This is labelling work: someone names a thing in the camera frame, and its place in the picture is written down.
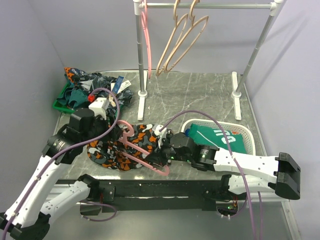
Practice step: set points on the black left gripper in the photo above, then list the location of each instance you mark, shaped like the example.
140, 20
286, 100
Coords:
114, 134

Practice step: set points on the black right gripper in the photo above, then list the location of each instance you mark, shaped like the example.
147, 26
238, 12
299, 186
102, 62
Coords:
162, 161

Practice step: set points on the orange camouflage shorts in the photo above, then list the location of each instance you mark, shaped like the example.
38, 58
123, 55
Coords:
136, 148

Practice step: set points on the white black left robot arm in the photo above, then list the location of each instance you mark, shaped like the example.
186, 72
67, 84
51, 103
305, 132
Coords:
31, 215

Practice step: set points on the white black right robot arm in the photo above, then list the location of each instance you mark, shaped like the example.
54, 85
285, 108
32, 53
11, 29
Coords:
277, 174

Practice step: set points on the beige hanger left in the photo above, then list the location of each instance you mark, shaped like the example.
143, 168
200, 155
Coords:
173, 41

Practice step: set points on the beige hanger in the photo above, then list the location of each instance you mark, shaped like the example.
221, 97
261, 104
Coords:
193, 30
173, 41

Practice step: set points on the beige hanger right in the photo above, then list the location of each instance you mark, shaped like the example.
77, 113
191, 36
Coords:
193, 30

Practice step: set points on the blue garment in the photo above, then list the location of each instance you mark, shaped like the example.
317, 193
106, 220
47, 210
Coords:
187, 132

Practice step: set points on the green jersey garment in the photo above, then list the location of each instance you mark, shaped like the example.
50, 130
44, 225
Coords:
204, 135

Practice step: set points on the teal garment in tray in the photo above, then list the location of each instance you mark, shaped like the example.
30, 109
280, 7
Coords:
73, 98

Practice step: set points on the green plastic tray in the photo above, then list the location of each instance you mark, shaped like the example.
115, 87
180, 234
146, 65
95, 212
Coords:
62, 108

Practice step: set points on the dark patterned garment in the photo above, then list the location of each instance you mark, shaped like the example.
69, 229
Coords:
91, 81

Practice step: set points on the blue white clothing tag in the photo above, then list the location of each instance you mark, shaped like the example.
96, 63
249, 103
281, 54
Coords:
120, 85

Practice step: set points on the white plastic laundry basket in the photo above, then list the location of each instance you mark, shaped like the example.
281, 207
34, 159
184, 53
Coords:
248, 138

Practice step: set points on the silver white clothes rack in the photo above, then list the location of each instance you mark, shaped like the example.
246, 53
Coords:
274, 8

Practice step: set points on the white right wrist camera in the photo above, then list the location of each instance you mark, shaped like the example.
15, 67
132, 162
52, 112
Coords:
160, 132

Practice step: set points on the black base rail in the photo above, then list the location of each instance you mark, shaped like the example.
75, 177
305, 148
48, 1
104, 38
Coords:
140, 195

